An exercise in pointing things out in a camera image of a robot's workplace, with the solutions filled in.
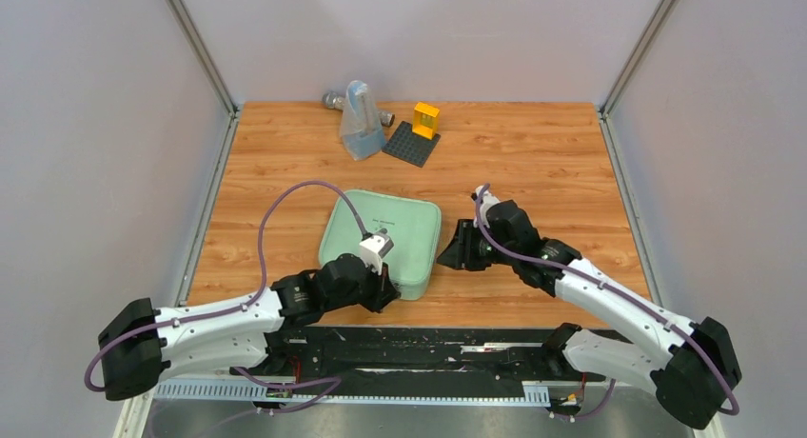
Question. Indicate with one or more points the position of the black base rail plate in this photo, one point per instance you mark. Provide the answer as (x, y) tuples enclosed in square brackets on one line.
[(419, 362)]

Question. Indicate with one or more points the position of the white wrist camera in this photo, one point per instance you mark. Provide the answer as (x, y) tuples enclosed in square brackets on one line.
[(373, 249), (488, 201)]

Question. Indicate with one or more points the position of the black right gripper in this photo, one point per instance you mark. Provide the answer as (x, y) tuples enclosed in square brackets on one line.
[(459, 255)]

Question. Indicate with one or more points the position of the dark grey brick baseplate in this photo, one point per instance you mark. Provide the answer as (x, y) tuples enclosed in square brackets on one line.
[(410, 147)]

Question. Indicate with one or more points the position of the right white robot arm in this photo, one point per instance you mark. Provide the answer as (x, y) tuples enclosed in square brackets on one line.
[(690, 367)]

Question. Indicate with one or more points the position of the mint green medicine kit case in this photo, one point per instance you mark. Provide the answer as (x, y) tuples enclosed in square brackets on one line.
[(387, 230)]

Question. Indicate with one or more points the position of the yellow toy window brick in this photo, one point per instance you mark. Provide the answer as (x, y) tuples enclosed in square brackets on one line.
[(425, 120)]

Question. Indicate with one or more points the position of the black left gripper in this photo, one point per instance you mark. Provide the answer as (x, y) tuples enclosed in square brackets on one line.
[(384, 289)]

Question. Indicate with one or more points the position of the glitter silver microphone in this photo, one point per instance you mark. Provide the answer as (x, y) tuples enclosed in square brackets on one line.
[(333, 100)]

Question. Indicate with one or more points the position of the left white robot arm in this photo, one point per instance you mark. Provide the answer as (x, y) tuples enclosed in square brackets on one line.
[(143, 346)]

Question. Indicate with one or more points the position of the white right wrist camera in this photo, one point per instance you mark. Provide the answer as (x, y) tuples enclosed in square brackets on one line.
[(488, 201)]

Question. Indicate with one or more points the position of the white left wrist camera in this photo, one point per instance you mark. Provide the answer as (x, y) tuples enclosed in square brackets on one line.
[(373, 249)]

